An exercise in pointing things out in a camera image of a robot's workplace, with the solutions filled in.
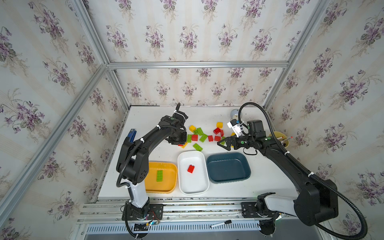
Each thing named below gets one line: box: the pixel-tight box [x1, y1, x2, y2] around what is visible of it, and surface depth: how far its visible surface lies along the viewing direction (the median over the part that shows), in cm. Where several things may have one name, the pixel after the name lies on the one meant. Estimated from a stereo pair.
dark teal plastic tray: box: [206, 152, 252, 184], surface depth 90 cm
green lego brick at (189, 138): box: [187, 134, 193, 143], surface depth 103 cm
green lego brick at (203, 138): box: [199, 133, 208, 143], surface depth 103 cm
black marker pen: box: [210, 219, 232, 228], surface depth 72 cm
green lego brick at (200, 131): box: [196, 127, 204, 136], surface depth 107 cm
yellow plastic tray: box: [144, 161, 178, 194], surface depth 86 cm
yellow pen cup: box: [269, 131, 290, 148], surface depth 87 cm
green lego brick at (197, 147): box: [192, 143, 203, 152], surface depth 98 cm
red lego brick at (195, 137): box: [192, 134, 198, 142], surface depth 103 cm
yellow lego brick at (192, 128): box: [188, 125, 197, 133], surface depth 109 cm
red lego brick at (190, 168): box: [187, 164, 195, 174], surface depth 88 cm
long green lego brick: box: [156, 170, 163, 182], surface depth 86 cm
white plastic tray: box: [177, 150, 210, 196], surface depth 87 cm
